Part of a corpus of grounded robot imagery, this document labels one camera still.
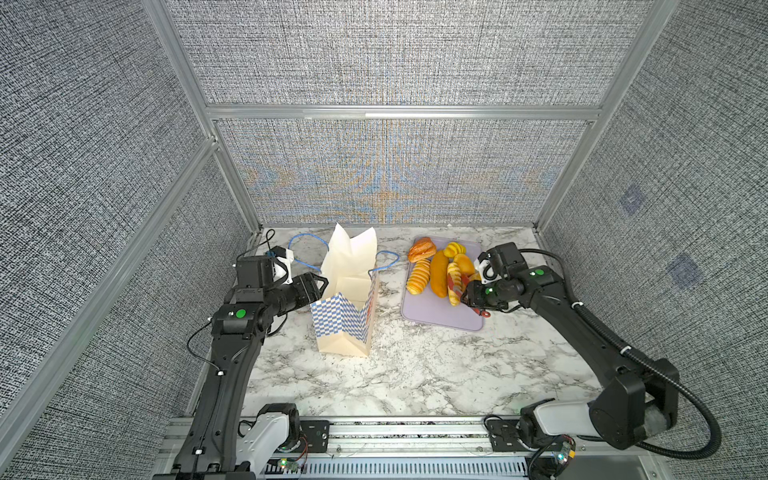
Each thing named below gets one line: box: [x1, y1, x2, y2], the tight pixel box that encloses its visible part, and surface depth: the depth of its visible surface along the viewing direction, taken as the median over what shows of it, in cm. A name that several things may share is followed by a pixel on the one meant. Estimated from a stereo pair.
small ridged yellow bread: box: [443, 241, 467, 258], surface depth 105 cm
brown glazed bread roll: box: [408, 237, 437, 263], surface depth 108 cm
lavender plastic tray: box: [401, 239, 485, 331], surface depth 96 cm
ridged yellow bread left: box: [406, 258, 431, 295], surface depth 102 cm
